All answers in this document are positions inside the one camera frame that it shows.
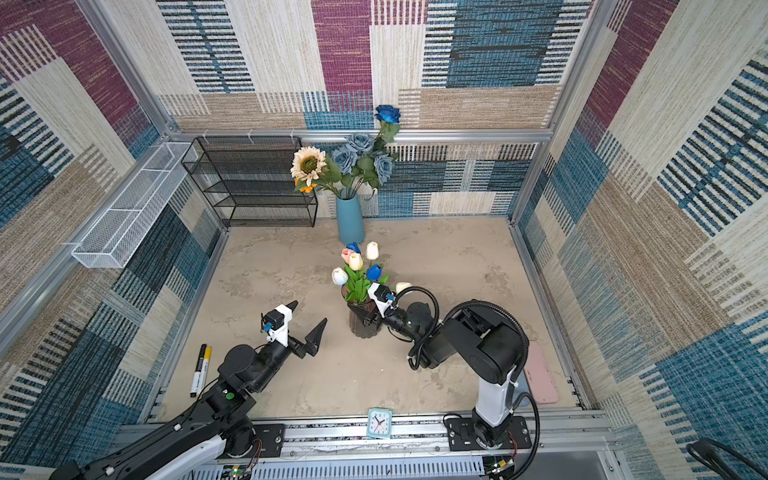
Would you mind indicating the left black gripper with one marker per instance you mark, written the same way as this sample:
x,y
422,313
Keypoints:
x,y
310,346

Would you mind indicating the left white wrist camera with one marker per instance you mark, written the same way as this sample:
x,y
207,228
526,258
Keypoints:
x,y
275,323

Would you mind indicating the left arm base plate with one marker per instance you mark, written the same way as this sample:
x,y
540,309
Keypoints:
x,y
264,441

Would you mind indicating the pale blue rose bouquet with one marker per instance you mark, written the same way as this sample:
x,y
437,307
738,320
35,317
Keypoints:
x,y
363,160

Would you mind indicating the white tulip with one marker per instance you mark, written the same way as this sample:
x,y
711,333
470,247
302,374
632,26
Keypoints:
x,y
401,286
346,280
372,253

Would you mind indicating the cream sunflower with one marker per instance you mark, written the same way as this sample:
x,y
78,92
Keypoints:
x,y
308,164

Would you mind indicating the black marker pen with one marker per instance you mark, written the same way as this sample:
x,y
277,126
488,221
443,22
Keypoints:
x,y
197,366

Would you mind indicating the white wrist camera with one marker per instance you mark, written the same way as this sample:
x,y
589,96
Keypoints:
x,y
383,298
275,323

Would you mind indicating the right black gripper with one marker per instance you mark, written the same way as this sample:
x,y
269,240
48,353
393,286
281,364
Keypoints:
x,y
366,316

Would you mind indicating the dark blue tulip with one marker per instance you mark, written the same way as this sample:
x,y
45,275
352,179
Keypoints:
x,y
374,274

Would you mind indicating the pink tulip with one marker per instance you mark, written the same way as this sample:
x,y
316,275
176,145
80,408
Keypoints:
x,y
347,254

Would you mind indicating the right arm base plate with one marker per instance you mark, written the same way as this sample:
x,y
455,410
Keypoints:
x,y
470,433

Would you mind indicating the aluminium front rail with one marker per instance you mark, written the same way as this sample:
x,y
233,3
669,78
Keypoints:
x,y
574,444

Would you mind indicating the teal ceramic vase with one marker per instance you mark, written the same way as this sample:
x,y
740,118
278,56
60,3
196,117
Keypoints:
x,y
350,220

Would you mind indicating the white mesh wall basket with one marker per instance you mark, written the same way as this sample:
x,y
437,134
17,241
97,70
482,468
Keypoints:
x,y
114,238

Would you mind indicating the bright blue rose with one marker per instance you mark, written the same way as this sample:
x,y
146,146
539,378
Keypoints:
x,y
389,119

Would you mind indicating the small teal alarm clock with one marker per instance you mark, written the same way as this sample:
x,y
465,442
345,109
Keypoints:
x,y
379,424

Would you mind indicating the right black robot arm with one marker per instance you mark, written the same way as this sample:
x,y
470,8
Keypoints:
x,y
486,336

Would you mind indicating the yellow marker pen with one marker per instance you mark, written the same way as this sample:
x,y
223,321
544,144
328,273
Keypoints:
x,y
203,370

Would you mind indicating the black wire shelf rack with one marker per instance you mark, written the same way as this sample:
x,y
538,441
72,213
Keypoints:
x,y
247,180

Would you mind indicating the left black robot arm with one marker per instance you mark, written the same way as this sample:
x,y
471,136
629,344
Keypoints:
x,y
216,423

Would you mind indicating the red ribbed glass vase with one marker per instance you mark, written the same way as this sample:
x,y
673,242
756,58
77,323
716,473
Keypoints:
x,y
364,318

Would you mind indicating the orange marigold flower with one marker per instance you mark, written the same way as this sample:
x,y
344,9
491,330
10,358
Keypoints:
x,y
303,187

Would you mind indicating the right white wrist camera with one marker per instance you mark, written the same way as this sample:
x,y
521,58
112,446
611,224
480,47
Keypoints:
x,y
383,298

